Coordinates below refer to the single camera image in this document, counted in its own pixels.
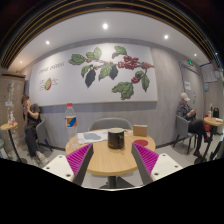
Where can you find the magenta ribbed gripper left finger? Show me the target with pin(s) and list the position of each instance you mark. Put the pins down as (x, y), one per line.
(73, 166)

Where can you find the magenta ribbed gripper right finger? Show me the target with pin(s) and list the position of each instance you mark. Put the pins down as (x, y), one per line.
(152, 166)

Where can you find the clear plastic water bottle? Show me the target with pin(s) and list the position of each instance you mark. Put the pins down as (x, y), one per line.
(71, 121)

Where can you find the red round coaster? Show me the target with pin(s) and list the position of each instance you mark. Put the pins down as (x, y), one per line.
(141, 142)

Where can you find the white paper menu sheet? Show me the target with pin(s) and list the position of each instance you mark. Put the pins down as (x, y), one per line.
(92, 137)

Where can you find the round wooden table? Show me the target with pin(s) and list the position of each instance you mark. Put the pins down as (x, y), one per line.
(113, 163)

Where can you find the brown cardboard box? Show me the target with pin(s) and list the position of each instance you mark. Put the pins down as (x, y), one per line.
(140, 130)

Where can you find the black mug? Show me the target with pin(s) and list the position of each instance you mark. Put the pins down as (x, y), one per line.
(116, 138)

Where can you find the grey chair behind table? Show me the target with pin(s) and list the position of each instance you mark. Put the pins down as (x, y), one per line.
(106, 123)

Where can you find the grey chair left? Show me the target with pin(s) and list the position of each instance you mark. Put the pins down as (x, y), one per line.
(42, 135)

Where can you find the grey chair right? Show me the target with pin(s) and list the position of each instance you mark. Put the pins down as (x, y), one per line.
(182, 130)

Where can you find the seated man with white cap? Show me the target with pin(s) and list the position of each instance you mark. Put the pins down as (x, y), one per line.
(195, 125)

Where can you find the seated woman in black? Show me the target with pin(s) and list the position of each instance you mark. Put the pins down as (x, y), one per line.
(31, 116)

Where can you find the small round table right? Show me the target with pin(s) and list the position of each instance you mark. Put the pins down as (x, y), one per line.
(213, 122)

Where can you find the small round table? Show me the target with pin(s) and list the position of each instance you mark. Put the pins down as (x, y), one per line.
(213, 122)
(9, 127)

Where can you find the small round table left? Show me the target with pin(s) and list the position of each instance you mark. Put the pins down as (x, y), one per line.
(9, 127)

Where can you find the black jug on right table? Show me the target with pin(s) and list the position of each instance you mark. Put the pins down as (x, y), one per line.
(216, 112)

